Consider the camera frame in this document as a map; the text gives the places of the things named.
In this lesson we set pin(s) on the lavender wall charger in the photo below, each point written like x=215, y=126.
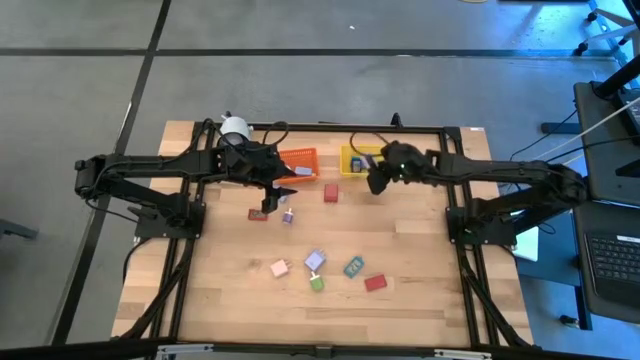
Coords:
x=315, y=260

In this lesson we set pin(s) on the teal digital clock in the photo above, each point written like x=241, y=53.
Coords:
x=353, y=267

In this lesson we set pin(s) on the black side desk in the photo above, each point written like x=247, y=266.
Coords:
x=600, y=150

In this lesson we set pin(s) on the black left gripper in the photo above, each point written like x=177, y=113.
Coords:
x=250, y=162

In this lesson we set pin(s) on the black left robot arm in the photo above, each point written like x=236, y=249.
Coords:
x=150, y=162

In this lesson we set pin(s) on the grey furniture foot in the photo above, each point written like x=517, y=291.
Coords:
x=15, y=229

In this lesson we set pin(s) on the yellow slotted plastic basket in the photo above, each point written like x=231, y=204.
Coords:
x=346, y=170

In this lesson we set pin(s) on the grey chair base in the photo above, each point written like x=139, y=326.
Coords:
x=612, y=35

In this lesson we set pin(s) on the black desk pole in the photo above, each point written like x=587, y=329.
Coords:
x=617, y=77

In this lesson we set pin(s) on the green dual-port USB charger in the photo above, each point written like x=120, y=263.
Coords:
x=316, y=283

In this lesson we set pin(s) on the white cylindrical spot lamp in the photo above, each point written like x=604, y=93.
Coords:
x=234, y=127

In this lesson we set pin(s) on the black aluminium table frame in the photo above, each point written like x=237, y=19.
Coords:
x=425, y=128

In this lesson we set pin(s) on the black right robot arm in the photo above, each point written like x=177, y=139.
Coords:
x=500, y=170

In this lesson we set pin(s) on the black gantry crossbar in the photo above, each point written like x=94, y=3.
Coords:
x=75, y=350

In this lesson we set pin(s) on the black clamp knob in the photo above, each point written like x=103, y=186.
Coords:
x=396, y=120

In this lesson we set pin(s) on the white floor box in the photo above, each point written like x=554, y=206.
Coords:
x=527, y=247

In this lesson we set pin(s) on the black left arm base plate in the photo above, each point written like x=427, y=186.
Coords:
x=150, y=227

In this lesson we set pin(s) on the black laptop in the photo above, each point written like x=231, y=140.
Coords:
x=615, y=260

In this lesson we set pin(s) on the purple single-port USB charger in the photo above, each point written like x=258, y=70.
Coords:
x=287, y=217

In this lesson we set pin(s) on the pink wall charger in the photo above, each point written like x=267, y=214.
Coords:
x=280, y=268

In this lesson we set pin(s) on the red rectangular box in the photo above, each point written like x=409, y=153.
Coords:
x=375, y=283
x=330, y=193

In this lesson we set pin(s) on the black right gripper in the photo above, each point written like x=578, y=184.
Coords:
x=405, y=165

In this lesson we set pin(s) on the orange slotted plastic basket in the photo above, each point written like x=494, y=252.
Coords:
x=305, y=157

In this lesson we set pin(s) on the red digital clock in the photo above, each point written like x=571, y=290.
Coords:
x=256, y=216

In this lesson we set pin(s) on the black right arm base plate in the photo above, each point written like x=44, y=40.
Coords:
x=502, y=239

